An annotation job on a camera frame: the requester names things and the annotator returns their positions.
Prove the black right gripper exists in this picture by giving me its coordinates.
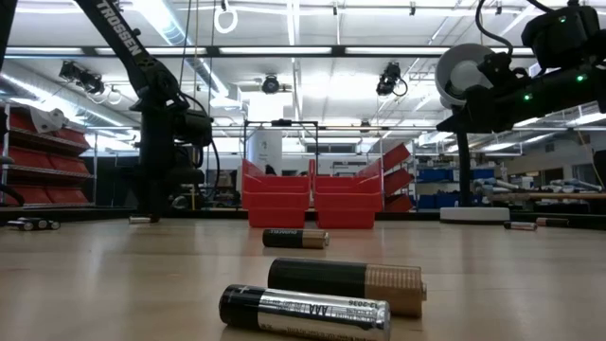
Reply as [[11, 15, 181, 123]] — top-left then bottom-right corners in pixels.
[[435, 80, 541, 134]]

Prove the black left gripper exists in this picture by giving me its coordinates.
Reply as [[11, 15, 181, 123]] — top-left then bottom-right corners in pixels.
[[137, 151, 165, 224]]

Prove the red plastic bin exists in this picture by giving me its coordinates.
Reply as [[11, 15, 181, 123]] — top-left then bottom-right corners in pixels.
[[241, 158, 313, 229], [312, 158, 384, 230]]

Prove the red tilted shelf bin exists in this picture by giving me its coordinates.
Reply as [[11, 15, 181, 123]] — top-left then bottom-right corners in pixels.
[[383, 192, 415, 213], [381, 142, 412, 172], [382, 168, 416, 197]]

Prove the white desk lamp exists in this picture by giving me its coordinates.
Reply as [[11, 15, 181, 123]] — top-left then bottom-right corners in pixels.
[[434, 43, 512, 224]]

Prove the wooden workbench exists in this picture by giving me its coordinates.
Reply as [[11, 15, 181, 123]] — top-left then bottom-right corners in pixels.
[[491, 190, 606, 201]]

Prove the white round column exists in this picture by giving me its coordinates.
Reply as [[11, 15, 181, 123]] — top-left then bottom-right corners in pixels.
[[245, 130, 284, 174]]

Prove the metal rack of red bins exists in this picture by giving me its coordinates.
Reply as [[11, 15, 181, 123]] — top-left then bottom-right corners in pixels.
[[0, 101, 96, 209]]

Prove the white grey device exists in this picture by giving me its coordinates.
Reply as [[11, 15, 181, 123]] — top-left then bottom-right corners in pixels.
[[28, 106, 71, 135]]

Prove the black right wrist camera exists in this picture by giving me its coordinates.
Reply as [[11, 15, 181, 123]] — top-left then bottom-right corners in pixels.
[[476, 50, 529, 92]]

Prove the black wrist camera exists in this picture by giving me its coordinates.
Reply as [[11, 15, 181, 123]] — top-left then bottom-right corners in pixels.
[[476, 50, 529, 92], [173, 107, 215, 149]]

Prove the black aluminium table frame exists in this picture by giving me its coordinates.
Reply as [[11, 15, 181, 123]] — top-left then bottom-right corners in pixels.
[[0, 206, 606, 232]]

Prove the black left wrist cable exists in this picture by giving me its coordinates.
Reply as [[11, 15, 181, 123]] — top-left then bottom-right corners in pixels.
[[182, 92, 222, 200]]

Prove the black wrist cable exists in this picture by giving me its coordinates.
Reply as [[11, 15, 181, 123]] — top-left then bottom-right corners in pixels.
[[474, 0, 516, 56], [182, 92, 222, 200]]

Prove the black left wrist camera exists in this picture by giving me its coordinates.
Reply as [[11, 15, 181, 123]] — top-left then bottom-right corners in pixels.
[[173, 107, 215, 149]]

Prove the black ceiling camera with cable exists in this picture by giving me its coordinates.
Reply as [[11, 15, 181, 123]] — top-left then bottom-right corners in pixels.
[[375, 61, 409, 99]]

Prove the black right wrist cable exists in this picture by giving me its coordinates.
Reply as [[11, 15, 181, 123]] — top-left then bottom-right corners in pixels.
[[474, 0, 516, 56]]

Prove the thin black stand frame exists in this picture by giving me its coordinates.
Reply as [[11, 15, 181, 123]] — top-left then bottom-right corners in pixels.
[[242, 117, 320, 165]]

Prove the white hanging cable ring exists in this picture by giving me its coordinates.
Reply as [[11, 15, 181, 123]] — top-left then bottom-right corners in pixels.
[[213, 2, 240, 36]]

